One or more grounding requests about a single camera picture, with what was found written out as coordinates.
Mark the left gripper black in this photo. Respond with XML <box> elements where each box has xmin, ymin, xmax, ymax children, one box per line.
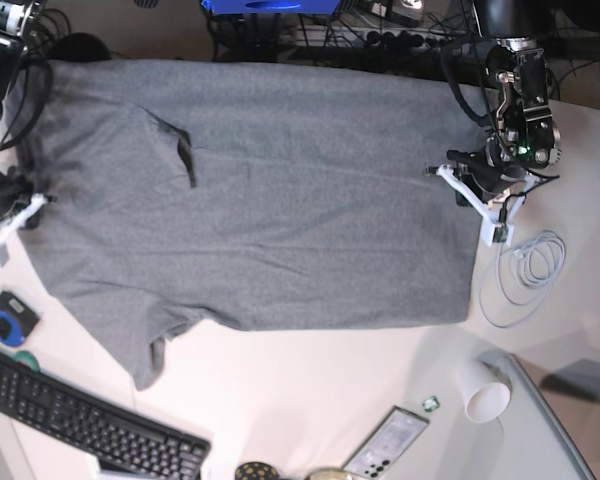
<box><xmin>455</xmin><ymin>151</ymin><xmax>526</xmax><ymax>207</ymax></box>

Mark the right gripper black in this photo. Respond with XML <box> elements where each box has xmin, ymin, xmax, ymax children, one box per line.
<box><xmin>0</xmin><ymin>169</ymin><xmax>42</xmax><ymax>230</ymax></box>

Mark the grey t-shirt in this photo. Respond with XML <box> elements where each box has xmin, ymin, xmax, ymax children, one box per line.
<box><xmin>19</xmin><ymin>60</ymin><xmax>482</xmax><ymax>390</ymax></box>

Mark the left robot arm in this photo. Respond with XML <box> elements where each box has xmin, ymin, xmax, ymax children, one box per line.
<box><xmin>441</xmin><ymin>1</ymin><xmax>561</xmax><ymax>203</ymax></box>

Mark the blue black tape measure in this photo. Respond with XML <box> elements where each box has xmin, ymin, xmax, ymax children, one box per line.
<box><xmin>0</xmin><ymin>290</ymin><xmax>40</xmax><ymax>348</ymax></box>

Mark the green tape roll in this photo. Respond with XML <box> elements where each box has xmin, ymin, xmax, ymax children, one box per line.
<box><xmin>11</xmin><ymin>350</ymin><xmax>40</xmax><ymax>373</ymax></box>

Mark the black power strip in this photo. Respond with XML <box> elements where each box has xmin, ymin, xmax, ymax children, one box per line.
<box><xmin>280</xmin><ymin>25</ymin><xmax>464</xmax><ymax>51</ymax></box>

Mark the white paper cup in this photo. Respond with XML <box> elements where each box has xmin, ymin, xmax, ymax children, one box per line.
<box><xmin>454</xmin><ymin>360</ymin><xmax>511</xmax><ymax>424</ymax></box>

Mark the small green white chip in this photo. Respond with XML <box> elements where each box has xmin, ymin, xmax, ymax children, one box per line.
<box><xmin>421</xmin><ymin>395</ymin><xmax>441</xmax><ymax>413</ymax></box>

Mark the black keyboard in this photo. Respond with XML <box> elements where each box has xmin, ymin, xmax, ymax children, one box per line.
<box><xmin>0</xmin><ymin>352</ymin><xmax>211</xmax><ymax>479</ymax></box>

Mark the smartphone clear case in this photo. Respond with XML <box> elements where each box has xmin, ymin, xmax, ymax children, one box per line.
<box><xmin>342</xmin><ymin>406</ymin><xmax>429</xmax><ymax>479</ymax></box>

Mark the blue box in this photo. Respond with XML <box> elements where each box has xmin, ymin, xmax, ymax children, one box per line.
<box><xmin>201</xmin><ymin>0</ymin><xmax>340</xmax><ymax>15</ymax></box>

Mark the gold round tin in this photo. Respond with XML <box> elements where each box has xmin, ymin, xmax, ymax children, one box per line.
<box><xmin>305</xmin><ymin>467</ymin><xmax>353</xmax><ymax>480</ymax></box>

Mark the black gold dotted lid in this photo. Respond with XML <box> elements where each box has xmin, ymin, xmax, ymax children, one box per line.
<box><xmin>234</xmin><ymin>462</ymin><xmax>281</xmax><ymax>480</ymax></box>

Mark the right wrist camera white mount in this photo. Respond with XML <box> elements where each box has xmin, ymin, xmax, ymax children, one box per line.
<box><xmin>0</xmin><ymin>193</ymin><xmax>56</xmax><ymax>269</ymax></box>

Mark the white coiled cable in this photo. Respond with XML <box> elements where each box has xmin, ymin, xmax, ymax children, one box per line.
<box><xmin>478</xmin><ymin>229</ymin><xmax>566</xmax><ymax>330</ymax></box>

